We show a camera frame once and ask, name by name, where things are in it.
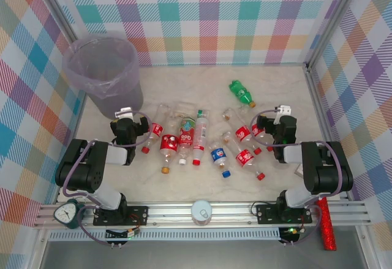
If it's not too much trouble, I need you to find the grey mesh waste bin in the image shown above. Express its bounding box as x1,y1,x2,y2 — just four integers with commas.
62,34,145,121

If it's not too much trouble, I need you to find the red label bottle orange cap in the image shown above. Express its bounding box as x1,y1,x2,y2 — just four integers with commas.
159,118,181,175

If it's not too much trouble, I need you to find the green plastic bottle orange cap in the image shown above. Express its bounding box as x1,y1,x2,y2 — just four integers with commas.
228,80,257,109

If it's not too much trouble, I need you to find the clear crushed plastic bottle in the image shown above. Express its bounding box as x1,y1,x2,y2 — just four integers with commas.
171,100,197,123

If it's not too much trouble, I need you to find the cartoon label bottle white cap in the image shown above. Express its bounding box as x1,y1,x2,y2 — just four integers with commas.
177,115,197,166

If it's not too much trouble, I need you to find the blue label bottle blue cap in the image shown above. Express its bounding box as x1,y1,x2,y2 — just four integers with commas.
209,142,232,179

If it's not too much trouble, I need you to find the purple plastic bin liner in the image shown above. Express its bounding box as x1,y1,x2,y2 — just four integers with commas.
62,34,140,100

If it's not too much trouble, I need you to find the teal alarm clock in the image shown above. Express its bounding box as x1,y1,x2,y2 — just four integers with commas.
53,198,86,230

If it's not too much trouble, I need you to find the silver tin can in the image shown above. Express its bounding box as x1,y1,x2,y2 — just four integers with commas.
191,200,213,226

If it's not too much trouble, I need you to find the red glitter block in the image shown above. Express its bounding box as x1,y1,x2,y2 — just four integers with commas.
318,200,337,251

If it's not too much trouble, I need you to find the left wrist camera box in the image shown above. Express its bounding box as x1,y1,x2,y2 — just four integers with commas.
115,107,134,119

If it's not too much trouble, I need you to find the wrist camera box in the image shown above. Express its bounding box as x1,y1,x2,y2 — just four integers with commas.
274,105,292,124
115,107,134,119

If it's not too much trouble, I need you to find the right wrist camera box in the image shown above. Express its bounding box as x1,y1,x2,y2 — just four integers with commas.
274,105,292,124

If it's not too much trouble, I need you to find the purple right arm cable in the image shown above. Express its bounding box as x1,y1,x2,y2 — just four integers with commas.
249,106,342,247

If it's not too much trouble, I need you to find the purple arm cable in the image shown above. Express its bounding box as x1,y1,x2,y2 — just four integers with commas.
249,106,342,247
62,111,153,248

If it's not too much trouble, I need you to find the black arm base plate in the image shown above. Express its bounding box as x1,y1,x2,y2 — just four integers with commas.
255,204,313,225
93,206,149,227

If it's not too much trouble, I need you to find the aluminium mounting rail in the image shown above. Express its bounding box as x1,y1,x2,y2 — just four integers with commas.
33,201,370,229

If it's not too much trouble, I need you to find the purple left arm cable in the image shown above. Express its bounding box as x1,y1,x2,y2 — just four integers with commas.
62,111,153,248

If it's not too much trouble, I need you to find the white slotted cable duct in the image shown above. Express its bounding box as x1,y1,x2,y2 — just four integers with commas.
48,230,281,242

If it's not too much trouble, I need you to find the aluminium frame post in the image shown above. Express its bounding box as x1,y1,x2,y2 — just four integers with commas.
36,0,80,43
306,0,367,70

